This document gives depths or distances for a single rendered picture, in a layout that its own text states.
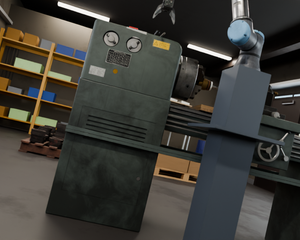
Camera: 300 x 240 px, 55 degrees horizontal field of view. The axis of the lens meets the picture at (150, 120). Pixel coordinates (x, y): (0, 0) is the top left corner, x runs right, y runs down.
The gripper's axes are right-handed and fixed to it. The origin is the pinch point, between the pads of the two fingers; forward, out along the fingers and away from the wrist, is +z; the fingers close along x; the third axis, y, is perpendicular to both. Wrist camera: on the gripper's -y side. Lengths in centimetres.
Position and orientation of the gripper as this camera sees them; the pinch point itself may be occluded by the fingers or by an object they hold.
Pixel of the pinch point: (163, 22)
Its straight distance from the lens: 213.5
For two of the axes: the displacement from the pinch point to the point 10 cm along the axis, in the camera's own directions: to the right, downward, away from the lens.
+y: 1.1, -0.2, -9.9
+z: -2.4, 9.7, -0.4
